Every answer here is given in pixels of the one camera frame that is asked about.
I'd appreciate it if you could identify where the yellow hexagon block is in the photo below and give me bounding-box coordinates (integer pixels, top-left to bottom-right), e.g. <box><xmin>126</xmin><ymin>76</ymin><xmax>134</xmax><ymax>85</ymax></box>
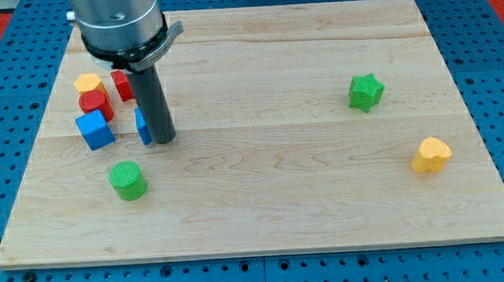
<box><xmin>72</xmin><ymin>73</ymin><xmax>109</xmax><ymax>97</ymax></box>

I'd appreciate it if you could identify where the green star block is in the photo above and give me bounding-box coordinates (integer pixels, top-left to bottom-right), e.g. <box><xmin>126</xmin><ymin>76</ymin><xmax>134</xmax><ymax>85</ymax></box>
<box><xmin>348</xmin><ymin>73</ymin><xmax>385</xmax><ymax>113</ymax></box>

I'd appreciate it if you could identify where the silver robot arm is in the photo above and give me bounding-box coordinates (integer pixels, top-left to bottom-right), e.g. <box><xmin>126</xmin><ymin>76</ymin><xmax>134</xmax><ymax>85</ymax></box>
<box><xmin>67</xmin><ymin>0</ymin><xmax>183</xmax><ymax>74</ymax></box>

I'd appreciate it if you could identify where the green cylinder block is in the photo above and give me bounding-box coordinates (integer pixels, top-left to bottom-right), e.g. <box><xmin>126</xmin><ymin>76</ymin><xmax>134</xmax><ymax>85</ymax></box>
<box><xmin>108</xmin><ymin>160</ymin><xmax>148</xmax><ymax>201</ymax></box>

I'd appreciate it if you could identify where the red cylinder block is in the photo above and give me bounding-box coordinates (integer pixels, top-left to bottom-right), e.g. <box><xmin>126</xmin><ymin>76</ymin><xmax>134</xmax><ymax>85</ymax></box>
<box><xmin>78</xmin><ymin>90</ymin><xmax>114</xmax><ymax>122</ymax></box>

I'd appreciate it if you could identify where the yellow heart block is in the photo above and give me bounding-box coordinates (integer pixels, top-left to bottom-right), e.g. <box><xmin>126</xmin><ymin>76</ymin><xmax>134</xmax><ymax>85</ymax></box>
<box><xmin>411</xmin><ymin>137</ymin><xmax>452</xmax><ymax>172</ymax></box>

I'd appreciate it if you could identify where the blue cube block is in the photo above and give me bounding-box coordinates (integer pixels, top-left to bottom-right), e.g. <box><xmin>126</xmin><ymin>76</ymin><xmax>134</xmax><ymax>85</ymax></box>
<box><xmin>75</xmin><ymin>110</ymin><xmax>116</xmax><ymax>150</ymax></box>

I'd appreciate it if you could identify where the wooden board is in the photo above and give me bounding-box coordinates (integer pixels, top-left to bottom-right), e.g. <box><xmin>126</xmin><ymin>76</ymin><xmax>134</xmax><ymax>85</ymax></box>
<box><xmin>0</xmin><ymin>0</ymin><xmax>504</xmax><ymax>271</ymax></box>

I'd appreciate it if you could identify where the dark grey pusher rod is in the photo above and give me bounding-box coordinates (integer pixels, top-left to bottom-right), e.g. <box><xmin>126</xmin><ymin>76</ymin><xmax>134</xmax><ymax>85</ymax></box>
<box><xmin>127</xmin><ymin>66</ymin><xmax>176</xmax><ymax>144</ymax></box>

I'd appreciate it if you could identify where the blue triangle block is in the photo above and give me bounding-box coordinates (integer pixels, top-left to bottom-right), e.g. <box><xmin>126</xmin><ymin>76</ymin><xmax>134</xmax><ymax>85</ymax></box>
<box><xmin>135</xmin><ymin>107</ymin><xmax>152</xmax><ymax>145</ymax></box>

